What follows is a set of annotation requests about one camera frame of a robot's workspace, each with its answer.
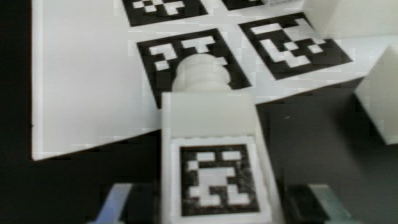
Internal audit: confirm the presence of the white chair back frame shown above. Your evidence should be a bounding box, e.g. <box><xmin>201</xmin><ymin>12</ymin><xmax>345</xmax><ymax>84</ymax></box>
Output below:
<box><xmin>304</xmin><ymin>0</ymin><xmax>398</xmax><ymax>145</ymax></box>

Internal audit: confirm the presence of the white marker sheet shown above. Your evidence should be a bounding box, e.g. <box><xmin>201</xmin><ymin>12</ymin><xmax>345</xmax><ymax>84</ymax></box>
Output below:
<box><xmin>31</xmin><ymin>0</ymin><xmax>398</xmax><ymax>162</ymax></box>

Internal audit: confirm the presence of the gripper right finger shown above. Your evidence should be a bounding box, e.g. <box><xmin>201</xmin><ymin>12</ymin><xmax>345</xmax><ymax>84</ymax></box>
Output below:
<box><xmin>286</xmin><ymin>184</ymin><xmax>363</xmax><ymax>224</ymax></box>

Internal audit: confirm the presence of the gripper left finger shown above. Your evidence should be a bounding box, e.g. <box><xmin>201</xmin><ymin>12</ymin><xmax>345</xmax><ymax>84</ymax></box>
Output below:
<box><xmin>87</xmin><ymin>183</ymin><xmax>157</xmax><ymax>224</ymax></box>

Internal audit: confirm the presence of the white leg block tagged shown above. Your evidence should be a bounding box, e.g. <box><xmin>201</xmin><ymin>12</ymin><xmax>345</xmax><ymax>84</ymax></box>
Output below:
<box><xmin>160</xmin><ymin>54</ymin><xmax>285</xmax><ymax>224</ymax></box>

